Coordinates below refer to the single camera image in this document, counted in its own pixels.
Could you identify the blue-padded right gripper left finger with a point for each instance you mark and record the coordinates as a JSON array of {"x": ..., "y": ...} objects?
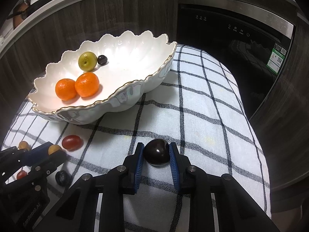
[{"x": 121, "y": 180}]

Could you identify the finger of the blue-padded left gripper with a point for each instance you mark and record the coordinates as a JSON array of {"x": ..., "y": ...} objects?
[{"x": 37, "y": 154}]

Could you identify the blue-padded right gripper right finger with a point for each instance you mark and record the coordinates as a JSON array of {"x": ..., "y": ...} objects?
[{"x": 192, "y": 180}]

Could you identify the brown longan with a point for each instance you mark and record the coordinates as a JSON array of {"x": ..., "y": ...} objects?
[
  {"x": 54, "y": 148},
  {"x": 24, "y": 145}
]

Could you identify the red cherry tomato front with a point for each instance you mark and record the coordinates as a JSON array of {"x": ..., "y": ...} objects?
[{"x": 21, "y": 174}]

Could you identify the red cherry tomato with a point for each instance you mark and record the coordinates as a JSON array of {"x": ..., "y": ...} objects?
[
  {"x": 21, "y": 174},
  {"x": 72, "y": 142}
]

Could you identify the dark blueberry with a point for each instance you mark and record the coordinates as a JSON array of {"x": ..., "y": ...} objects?
[{"x": 63, "y": 178}]

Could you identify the dark purple grape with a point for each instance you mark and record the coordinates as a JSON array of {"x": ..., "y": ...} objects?
[{"x": 156, "y": 152}]

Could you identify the red cherry tomato back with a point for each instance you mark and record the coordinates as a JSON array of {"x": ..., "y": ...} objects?
[{"x": 72, "y": 142}]

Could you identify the yellow-green round fruit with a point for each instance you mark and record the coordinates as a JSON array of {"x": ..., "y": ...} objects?
[{"x": 87, "y": 61}]

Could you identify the dark cherry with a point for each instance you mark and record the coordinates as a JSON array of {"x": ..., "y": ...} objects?
[{"x": 102, "y": 60}]

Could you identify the blue checked white cloth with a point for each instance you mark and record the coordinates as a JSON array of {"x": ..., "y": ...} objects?
[{"x": 197, "y": 106}]

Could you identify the orange mandarin left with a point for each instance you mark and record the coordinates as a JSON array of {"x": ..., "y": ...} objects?
[{"x": 65, "y": 89}]

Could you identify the orange mandarin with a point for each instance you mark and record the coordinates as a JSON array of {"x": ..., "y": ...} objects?
[
  {"x": 87, "y": 84},
  {"x": 65, "y": 89}
]

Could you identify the orange mandarin right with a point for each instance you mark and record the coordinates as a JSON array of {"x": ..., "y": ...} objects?
[{"x": 87, "y": 84}]

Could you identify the white scalloped ceramic bowl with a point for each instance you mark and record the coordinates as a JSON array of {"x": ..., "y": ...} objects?
[{"x": 136, "y": 64}]

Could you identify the built-in black dishwasher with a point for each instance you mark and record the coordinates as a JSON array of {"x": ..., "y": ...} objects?
[{"x": 250, "y": 41}]

